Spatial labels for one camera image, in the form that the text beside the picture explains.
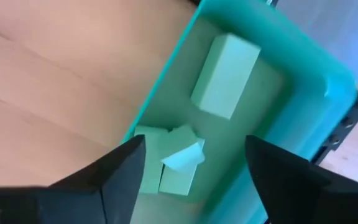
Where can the teal plastic bin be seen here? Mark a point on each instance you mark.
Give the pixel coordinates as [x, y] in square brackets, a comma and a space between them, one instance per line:
[306, 93]

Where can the black aluminium frame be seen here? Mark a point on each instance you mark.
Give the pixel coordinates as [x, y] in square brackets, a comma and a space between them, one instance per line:
[343, 127]

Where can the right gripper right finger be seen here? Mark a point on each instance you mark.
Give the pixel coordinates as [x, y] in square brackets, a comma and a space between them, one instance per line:
[284, 186]

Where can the teal block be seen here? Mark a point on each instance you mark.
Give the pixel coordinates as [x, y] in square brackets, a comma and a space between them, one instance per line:
[225, 74]
[183, 154]
[177, 183]
[152, 161]

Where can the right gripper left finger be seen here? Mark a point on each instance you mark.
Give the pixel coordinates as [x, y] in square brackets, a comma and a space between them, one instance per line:
[113, 186]

